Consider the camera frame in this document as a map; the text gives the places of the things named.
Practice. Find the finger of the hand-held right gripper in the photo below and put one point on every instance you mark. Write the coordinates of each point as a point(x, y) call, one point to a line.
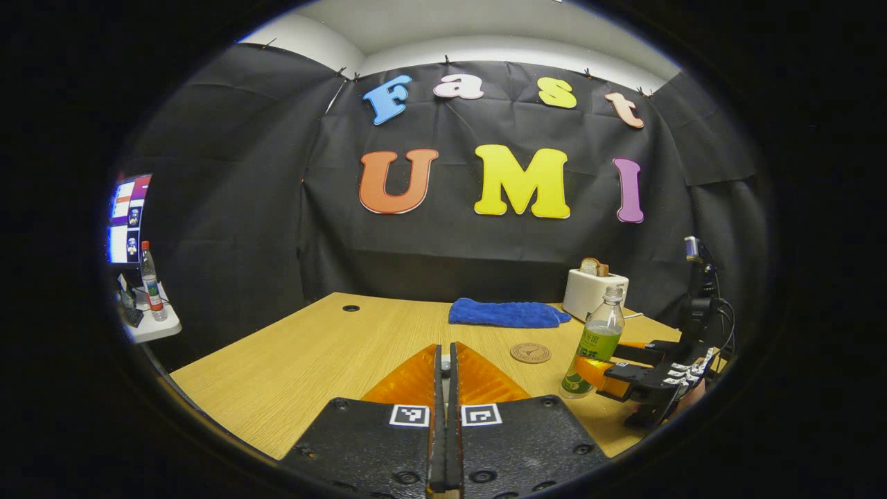
point(644, 381)
point(658, 350)

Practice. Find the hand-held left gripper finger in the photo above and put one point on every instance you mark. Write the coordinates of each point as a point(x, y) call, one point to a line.
point(438, 443)
point(454, 443)

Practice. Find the clear green-label water bottle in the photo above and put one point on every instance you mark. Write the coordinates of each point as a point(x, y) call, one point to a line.
point(596, 339)

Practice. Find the round brown coaster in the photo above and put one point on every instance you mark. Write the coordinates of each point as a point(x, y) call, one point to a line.
point(531, 353)

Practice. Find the red-capped clear bottle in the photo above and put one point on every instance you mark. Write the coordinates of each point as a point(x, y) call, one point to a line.
point(152, 291)

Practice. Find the white toaster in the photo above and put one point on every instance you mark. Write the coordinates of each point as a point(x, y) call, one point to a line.
point(582, 294)

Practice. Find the bread slice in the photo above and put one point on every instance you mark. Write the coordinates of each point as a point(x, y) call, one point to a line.
point(594, 267)

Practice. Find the blue towel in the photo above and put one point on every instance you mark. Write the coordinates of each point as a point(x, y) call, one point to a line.
point(506, 313)

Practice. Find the black backdrop cloth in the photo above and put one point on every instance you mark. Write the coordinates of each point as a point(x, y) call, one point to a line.
point(450, 263)

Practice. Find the white side table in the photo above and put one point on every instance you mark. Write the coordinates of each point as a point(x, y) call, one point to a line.
point(159, 329)

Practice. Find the dark small device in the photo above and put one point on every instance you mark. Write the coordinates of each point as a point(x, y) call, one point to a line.
point(130, 315)

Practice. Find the computer monitor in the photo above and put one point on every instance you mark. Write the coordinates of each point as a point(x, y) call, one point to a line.
point(128, 222)

